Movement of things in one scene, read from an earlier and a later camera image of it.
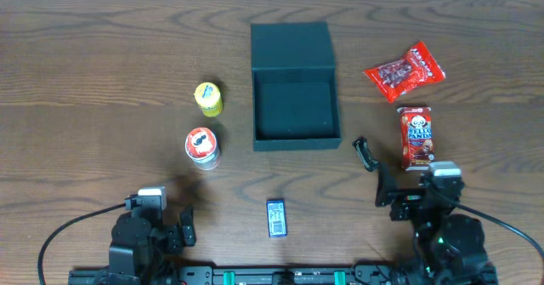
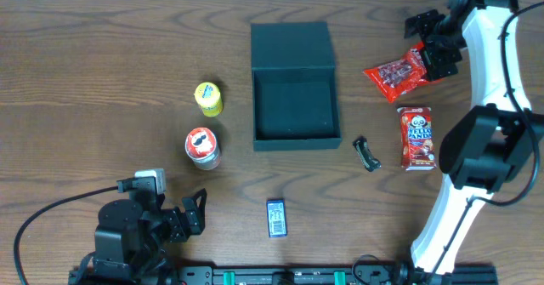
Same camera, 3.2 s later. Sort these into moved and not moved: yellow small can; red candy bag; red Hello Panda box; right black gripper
Moved: right black gripper
Not moved: red Hello Panda box; yellow small can; red candy bag
